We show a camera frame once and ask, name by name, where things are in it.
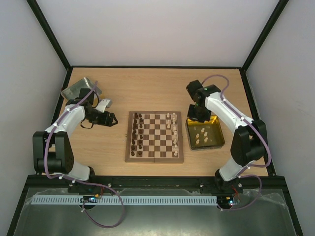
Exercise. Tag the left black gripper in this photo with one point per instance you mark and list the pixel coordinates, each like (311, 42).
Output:
(103, 121)

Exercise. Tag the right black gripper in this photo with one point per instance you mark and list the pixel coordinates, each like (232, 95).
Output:
(200, 117)

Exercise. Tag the gold tin with pieces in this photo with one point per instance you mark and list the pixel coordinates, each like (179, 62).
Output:
(203, 136)

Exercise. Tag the wooden chess board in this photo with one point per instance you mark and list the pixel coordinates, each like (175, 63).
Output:
(154, 138)

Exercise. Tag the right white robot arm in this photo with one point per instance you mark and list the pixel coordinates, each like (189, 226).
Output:
(249, 143)

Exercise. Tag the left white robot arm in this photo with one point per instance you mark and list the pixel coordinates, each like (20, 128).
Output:
(52, 152)

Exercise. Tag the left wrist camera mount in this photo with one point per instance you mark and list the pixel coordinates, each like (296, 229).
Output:
(103, 105)

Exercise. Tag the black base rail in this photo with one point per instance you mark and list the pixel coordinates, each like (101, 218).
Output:
(204, 185)

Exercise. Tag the white slotted cable duct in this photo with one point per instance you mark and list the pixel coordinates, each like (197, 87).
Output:
(126, 200)

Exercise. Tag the black aluminium frame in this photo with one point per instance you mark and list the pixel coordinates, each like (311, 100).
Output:
(271, 41)

